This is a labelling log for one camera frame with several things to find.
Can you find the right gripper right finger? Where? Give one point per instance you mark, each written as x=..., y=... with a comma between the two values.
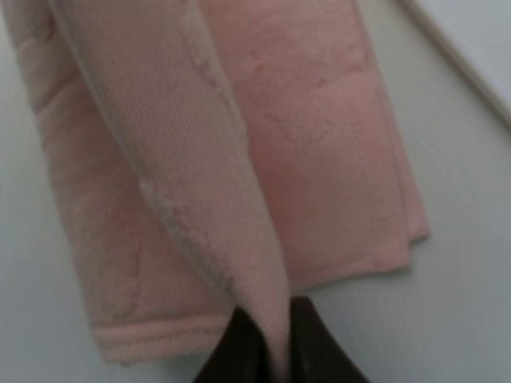
x=316, y=357

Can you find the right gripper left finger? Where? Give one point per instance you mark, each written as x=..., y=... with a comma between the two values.
x=241, y=356

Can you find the pink towel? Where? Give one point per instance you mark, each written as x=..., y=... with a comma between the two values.
x=211, y=154

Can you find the white rectangular plastic tray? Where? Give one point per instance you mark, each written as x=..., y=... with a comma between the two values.
x=475, y=35

